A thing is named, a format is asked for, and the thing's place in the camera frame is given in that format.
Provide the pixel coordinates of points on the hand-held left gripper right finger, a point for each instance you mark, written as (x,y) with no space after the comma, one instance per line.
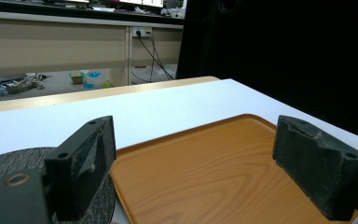
(317,168)

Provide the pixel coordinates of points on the red small object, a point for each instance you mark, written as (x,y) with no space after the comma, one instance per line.
(140,66)

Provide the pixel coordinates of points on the black curtain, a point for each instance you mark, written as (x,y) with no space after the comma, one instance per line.
(279,53)

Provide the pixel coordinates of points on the white wall socket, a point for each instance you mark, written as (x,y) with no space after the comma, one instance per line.
(142,31)

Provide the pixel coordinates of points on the wood-grain brown tray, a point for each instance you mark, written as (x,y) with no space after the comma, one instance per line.
(217,174)

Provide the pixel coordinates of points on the beige long desk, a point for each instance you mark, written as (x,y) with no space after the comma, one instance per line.
(74,40)

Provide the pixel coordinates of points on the blue toy plate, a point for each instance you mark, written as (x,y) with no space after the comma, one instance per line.
(94,74)
(89,85)

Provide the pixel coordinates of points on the green toy plate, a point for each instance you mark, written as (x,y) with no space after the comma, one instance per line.
(106,84)

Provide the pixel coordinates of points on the green and orange toy box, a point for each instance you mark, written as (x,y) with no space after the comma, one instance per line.
(76,77)

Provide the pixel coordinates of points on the round black textured plate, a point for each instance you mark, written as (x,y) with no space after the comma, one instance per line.
(9,161)

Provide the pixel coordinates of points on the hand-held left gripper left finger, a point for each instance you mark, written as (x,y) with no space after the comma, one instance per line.
(80,168)

